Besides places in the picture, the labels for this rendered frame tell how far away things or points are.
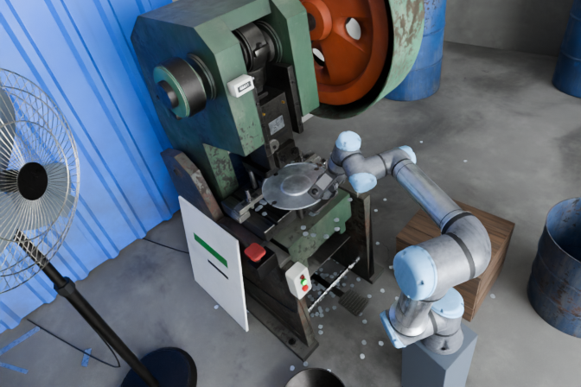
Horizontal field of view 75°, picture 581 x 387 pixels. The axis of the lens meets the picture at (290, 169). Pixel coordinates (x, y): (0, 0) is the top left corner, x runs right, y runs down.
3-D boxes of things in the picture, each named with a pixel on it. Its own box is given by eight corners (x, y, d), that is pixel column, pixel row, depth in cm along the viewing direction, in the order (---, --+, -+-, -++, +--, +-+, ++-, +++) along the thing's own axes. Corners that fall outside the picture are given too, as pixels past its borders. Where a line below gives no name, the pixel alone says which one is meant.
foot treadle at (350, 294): (370, 307, 183) (369, 301, 180) (357, 321, 178) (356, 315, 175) (285, 248, 220) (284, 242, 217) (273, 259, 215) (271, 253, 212)
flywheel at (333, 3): (450, 61, 138) (370, -152, 119) (419, 85, 129) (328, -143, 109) (325, 98, 199) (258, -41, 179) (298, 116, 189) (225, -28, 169)
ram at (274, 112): (304, 155, 156) (292, 90, 137) (278, 174, 148) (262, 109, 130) (276, 142, 167) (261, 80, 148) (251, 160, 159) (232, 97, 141)
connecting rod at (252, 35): (290, 111, 144) (271, 18, 123) (265, 126, 138) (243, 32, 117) (254, 98, 157) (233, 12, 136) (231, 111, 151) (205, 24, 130)
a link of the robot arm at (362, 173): (390, 174, 115) (373, 145, 121) (356, 186, 114) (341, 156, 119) (386, 186, 122) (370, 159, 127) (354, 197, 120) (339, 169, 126)
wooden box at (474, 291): (502, 269, 199) (515, 223, 178) (470, 322, 180) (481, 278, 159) (430, 235, 224) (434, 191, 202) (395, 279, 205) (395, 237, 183)
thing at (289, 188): (248, 191, 161) (247, 190, 161) (296, 155, 175) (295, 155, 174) (296, 221, 143) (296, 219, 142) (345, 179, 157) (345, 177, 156)
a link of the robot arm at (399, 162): (521, 240, 84) (404, 134, 122) (478, 257, 83) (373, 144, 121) (512, 272, 91) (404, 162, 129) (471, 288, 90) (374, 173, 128)
